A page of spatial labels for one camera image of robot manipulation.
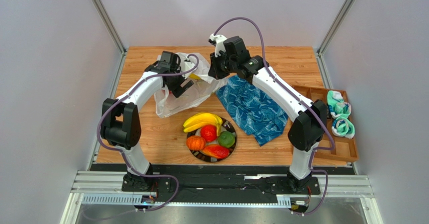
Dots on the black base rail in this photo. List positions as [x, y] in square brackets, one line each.
[215, 183]

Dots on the aluminium frame post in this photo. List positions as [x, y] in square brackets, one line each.
[345, 8]
[109, 25]

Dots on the red yellow fake mango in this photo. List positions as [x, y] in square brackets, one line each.
[216, 151]

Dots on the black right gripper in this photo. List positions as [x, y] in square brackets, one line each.
[217, 69]

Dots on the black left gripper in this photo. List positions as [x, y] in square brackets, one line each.
[177, 90]

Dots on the green fake lime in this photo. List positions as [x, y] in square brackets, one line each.
[226, 139]

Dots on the wooden compartment tray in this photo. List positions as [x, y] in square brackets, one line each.
[345, 148]

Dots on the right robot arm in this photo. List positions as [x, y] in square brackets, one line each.
[309, 119]

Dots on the yellow fake banana bunch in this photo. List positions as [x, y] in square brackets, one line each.
[200, 120]

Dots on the teal white rolled sock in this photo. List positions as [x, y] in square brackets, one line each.
[338, 107]

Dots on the left aluminium frame post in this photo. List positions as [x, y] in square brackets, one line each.
[109, 25]

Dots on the right aluminium frame post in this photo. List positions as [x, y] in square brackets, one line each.
[345, 8]

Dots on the white printed plastic bag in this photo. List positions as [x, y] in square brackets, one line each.
[167, 105]

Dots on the orange fake fruit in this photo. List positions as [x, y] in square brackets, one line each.
[196, 143]

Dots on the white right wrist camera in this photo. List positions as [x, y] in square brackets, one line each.
[218, 42]

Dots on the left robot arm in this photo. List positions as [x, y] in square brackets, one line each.
[119, 128]

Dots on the red yellow fake apple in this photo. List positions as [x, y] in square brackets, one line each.
[209, 133]

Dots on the blue shark print cloth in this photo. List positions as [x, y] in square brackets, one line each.
[253, 111]

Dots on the yellow fake lemon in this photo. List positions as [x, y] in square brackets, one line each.
[195, 77]

